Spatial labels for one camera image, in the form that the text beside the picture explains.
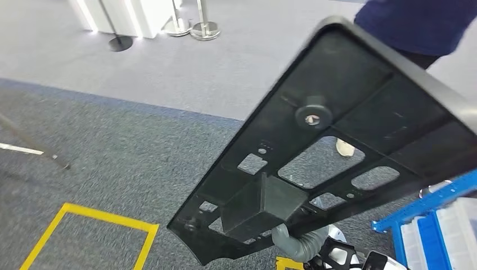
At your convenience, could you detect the blue steel shelf rack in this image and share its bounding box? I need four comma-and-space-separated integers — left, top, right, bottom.
371, 169, 477, 270

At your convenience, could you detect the white display counter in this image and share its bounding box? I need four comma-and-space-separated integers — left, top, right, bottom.
68, 0, 183, 39

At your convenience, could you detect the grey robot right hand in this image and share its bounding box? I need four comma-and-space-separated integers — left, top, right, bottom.
271, 223, 294, 250

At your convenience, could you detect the chrome stanchion post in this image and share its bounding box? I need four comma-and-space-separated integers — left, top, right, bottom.
190, 0, 221, 41
163, 0, 194, 37

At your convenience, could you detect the black round-base pole stand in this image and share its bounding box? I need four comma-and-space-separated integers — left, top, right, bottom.
97, 0, 134, 52

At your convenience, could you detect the steel frame side table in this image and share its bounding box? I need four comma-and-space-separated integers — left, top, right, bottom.
0, 112, 71, 171

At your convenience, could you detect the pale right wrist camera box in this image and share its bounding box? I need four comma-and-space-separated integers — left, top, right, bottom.
363, 251, 408, 270

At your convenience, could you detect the white plastic storage bin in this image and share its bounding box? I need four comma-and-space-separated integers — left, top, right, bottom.
435, 196, 477, 270
399, 216, 426, 270

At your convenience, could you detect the person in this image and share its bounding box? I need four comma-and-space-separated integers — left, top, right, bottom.
334, 0, 477, 158

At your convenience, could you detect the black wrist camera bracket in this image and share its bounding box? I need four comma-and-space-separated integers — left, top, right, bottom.
303, 236, 364, 270

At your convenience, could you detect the black plastic plate holder part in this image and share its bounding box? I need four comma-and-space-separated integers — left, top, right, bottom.
166, 15, 477, 267

